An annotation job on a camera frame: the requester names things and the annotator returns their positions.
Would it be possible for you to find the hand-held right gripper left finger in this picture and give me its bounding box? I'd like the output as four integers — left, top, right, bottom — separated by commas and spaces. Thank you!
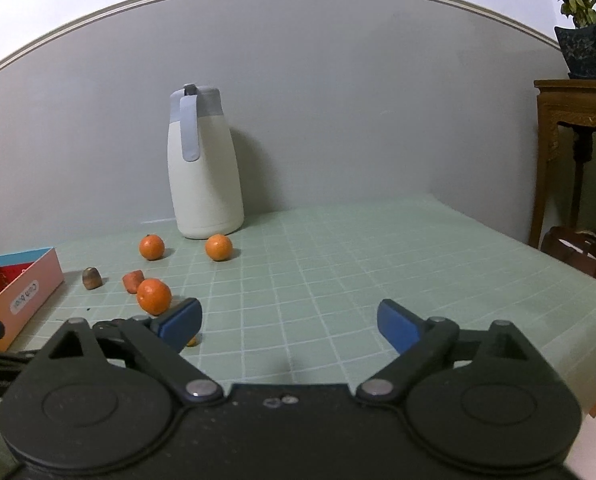
36, 297, 224, 405

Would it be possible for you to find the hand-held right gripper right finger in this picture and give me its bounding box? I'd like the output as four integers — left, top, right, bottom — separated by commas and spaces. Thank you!
355, 299, 547, 406

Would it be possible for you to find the orange tangerine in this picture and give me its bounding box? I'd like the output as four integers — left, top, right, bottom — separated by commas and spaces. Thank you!
138, 234, 165, 261
136, 278, 173, 316
205, 234, 233, 262

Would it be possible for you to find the pink cardboard box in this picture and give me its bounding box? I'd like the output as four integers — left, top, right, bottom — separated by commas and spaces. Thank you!
0, 246, 65, 352

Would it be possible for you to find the orange carrot piece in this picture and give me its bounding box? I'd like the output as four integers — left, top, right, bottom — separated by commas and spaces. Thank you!
122, 270, 146, 294

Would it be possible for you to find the green checkered tablecloth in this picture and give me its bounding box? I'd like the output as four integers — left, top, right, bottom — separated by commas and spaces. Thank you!
0, 195, 596, 480

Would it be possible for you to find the white thermos jug grey lid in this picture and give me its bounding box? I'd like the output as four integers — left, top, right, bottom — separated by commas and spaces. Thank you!
168, 83, 245, 240

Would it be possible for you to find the carved wooden stand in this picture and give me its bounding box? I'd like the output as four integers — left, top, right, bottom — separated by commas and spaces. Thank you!
529, 79, 596, 288

